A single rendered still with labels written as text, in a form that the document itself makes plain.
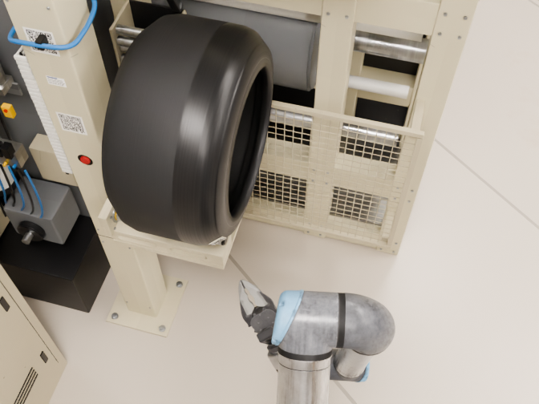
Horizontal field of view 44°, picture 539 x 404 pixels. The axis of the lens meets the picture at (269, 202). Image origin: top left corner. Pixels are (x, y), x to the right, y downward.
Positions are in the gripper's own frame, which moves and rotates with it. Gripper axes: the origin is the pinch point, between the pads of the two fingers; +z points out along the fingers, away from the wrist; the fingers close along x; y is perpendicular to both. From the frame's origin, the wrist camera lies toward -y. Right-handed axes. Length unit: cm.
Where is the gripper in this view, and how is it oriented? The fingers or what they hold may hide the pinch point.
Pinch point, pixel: (243, 284)
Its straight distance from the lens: 178.8
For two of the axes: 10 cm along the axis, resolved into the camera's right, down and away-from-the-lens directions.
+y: 0.0, -1.4, 9.9
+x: 8.7, -4.9, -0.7
